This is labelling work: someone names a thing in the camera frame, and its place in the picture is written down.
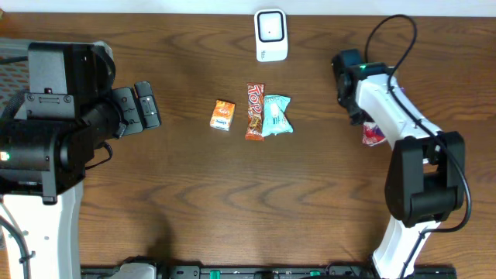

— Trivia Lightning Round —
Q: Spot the red purple snack packet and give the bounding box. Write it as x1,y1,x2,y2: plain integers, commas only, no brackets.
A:
362,87,406,147

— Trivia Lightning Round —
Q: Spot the teal snack packet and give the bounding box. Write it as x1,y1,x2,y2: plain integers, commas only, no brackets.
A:
262,95,293,137

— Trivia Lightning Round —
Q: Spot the orange Top chocolate bar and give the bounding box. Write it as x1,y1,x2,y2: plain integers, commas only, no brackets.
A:
245,83,265,141

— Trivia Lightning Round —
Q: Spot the small orange box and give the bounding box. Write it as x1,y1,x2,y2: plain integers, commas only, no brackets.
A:
210,100,236,131

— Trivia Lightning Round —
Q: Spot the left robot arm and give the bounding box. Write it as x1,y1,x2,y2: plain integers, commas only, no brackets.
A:
1,42,160,278

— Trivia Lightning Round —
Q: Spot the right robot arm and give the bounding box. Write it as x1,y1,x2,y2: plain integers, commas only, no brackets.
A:
332,49,465,278

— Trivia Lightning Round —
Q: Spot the white barcode scanner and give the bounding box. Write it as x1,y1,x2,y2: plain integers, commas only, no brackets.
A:
253,9,289,62

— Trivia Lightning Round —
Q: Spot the dark grey plastic basket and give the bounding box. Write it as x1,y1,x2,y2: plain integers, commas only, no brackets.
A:
0,37,32,112

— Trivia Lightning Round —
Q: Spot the black camera cable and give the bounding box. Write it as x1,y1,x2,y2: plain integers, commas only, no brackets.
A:
363,14,473,279

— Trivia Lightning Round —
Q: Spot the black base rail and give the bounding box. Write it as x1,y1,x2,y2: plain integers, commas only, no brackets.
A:
80,255,458,279

